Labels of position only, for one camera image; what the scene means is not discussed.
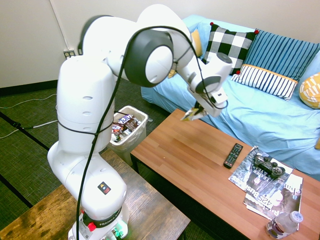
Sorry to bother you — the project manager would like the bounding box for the magazine with leader headline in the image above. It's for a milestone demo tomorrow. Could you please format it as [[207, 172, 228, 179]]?
[[227, 146, 294, 199]]

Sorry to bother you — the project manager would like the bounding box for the magazine under the stack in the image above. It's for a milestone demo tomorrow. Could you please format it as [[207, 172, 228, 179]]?
[[245, 201, 301, 231]]

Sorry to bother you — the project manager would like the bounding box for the yellow white chip bag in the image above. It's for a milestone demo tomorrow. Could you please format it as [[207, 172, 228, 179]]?
[[179, 107, 209, 122]]

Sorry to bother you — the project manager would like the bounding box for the yellow white patterned pillow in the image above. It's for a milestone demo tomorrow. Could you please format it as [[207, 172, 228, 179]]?
[[298, 71, 320, 110]]

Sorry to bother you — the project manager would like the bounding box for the white wall outlet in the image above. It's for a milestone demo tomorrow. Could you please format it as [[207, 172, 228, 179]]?
[[62, 49, 76, 60]]

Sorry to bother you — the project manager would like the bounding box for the white trash bin with liner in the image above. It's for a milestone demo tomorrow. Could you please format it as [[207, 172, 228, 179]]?
[[106, 105, 150, 167]]

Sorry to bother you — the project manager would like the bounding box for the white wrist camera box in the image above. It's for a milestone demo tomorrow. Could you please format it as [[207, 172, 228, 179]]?
[[211, 90, 229, 105]]

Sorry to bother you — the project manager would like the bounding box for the light blue sofa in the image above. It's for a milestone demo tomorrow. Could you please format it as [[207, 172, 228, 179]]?
[[140, 13, 320, 182]]

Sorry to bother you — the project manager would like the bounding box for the navy white striped pillow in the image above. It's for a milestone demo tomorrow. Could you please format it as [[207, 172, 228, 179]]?
[[230, 63, 299, 102]]

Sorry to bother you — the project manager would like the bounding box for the red brown candy wrapper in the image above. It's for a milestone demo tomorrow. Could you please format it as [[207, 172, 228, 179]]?
[[111, 122, 125, 134]]

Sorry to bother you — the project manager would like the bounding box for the black game controller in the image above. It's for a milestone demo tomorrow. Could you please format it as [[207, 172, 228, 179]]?
[[253, 154, 287, 180]]

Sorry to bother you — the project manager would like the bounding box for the magazine with 425 Business title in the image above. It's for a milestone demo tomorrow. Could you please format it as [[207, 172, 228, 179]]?
[[242, 173, 304, 221]]

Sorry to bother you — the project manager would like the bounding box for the plain yellow pillow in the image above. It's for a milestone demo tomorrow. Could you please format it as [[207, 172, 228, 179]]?
[[167, 29, 204, 80]]

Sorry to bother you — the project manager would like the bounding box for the black metal floor bar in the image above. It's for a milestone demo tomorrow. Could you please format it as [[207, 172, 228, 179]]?
[[0, 173, 34, 209], [0, 111, 50, 152]]

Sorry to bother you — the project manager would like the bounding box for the white crumpled wrapper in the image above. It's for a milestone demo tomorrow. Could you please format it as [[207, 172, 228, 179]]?
[[109, 131, 123, 143]]

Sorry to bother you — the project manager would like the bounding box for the brown snack wrapper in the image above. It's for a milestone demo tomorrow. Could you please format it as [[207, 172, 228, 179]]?
[[124, 115, 141, 131]]

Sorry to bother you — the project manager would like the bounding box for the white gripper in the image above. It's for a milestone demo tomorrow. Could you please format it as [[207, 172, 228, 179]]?
[[187, 87, 228, 118]]

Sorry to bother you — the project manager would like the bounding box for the black TV remote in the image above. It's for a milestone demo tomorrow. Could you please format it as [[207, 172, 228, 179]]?
[[223, 142, 244, 170]]

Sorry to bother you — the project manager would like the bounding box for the purple snack wrapper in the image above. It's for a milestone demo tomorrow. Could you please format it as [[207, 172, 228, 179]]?
[[117, 114, 134, 125]]

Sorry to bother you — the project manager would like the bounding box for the blue striped pillow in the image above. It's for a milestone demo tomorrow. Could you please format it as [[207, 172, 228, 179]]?
[[243, 29, 320, 82]]

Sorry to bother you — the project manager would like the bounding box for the dark wood robot stand table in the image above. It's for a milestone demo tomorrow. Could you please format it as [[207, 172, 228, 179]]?
[[0, 148, 191, 240]]

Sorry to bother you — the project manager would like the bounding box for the thin white floor cable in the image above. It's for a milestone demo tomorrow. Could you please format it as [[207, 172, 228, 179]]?
[[0, 93, 58, 110]]

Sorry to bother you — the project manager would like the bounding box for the white wall cable conduit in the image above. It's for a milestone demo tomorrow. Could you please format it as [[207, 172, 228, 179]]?
[[49, 0, 70, 51]]

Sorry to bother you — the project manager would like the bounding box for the black white checkered pillow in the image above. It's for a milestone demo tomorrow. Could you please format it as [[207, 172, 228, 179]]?
[[201, 21, 260, 76]]

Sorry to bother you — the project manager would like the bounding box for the wooden coffee table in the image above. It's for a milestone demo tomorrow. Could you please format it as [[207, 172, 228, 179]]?
[[130, 107, 320, 240]]

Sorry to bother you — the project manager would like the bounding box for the clear plastic water bottle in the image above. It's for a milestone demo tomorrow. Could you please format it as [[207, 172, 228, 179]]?
[[265, 210, 304, 240]]

